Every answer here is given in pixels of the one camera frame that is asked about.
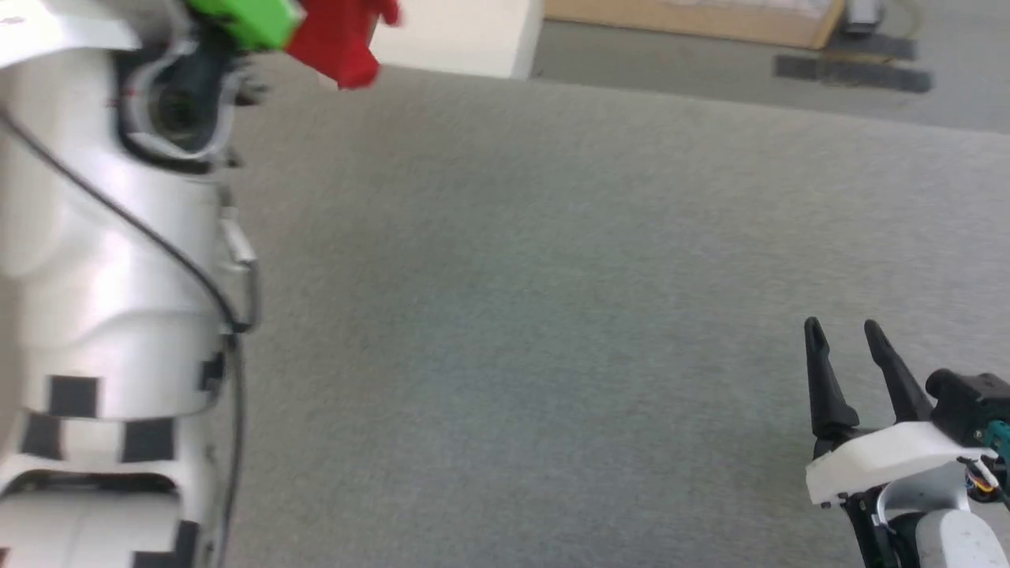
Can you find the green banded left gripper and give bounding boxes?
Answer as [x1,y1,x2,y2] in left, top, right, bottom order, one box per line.
[185,0,305,53]

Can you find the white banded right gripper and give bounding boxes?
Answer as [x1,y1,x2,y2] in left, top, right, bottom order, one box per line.
[803,316,997,507]

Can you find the red and white garment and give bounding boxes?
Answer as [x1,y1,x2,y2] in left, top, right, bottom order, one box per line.
[284,0,403,90]

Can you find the white square pillar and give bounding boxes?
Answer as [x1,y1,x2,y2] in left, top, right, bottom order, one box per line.
[371,0,545,80]

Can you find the long black floor mat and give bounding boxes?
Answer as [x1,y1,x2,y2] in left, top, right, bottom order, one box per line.
[824,62,934,95]

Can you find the small black floor mat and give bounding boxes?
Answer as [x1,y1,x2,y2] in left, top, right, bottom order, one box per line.
[774,54,826,81]

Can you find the black floor mat by platform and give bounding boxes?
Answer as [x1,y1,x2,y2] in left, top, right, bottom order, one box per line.
[824,33,918,63]

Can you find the grey device on floor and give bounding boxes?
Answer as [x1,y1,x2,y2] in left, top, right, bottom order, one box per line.
[841,0,886,37]

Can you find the light wooden platform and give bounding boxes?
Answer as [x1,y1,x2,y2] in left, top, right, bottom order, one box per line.
[543,0,847,50]

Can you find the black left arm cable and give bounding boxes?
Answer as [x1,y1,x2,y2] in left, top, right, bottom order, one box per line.
[0,106,261,568]

